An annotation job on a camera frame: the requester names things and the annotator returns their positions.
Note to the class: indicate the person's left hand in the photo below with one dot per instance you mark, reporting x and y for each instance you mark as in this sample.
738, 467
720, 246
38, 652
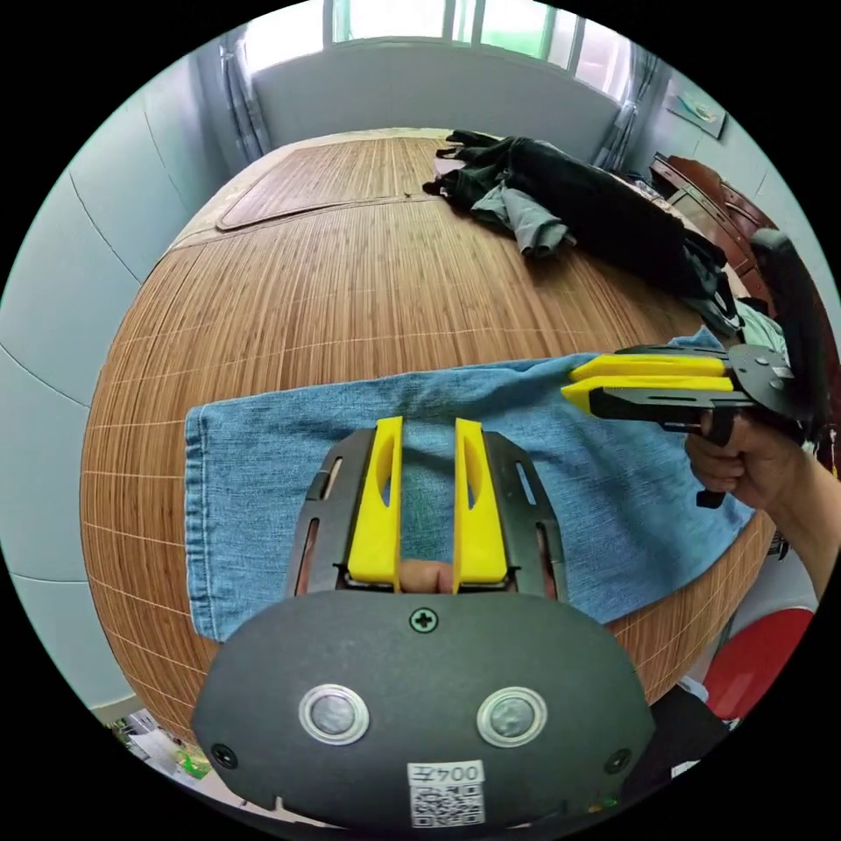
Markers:
426, 577

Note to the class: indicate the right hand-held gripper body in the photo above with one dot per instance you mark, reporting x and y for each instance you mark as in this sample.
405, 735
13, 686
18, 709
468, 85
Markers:
755, 384

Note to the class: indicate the grey curtain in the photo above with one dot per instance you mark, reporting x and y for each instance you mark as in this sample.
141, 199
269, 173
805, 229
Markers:
243, 98
627, 118

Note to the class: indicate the blue jeans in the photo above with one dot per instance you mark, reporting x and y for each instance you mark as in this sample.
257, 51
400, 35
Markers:
263, 493

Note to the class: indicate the person's body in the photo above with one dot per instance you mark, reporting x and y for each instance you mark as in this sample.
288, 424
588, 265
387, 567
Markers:
677, 736

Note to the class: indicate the framed wall picture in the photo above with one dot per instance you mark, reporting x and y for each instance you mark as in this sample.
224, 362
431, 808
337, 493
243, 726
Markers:
696, 108

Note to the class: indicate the dark wooden furniture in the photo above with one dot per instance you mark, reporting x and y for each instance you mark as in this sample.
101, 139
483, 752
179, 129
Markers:
716, 197

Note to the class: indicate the bed with woven mat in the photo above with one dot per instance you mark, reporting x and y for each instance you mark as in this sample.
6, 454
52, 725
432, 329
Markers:
328, 296

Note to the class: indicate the person's right hand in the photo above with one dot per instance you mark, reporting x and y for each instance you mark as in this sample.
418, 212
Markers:
769, 466

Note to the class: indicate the window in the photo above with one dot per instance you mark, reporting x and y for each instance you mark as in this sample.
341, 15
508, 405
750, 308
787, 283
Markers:
420, 23

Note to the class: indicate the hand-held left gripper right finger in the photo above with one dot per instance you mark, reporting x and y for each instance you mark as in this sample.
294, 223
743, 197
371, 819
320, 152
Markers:
479, 539

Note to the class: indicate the red plastic stool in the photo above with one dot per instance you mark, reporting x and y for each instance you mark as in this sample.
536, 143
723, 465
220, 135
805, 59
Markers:
755, 663

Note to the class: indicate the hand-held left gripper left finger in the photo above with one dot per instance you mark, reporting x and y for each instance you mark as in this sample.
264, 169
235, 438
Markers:
374, 525

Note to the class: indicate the person's right forearm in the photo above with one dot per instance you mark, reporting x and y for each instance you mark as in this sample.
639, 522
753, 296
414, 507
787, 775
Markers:
818, 525

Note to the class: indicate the pile of clothes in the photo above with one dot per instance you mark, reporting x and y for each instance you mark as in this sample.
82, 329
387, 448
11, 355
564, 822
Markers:
591, 197

